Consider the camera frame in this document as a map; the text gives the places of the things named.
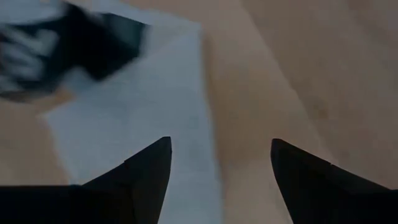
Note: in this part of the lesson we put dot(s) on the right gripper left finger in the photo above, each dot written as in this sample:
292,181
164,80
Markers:
146,180

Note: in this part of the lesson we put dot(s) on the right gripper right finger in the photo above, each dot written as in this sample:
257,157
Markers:
304,186

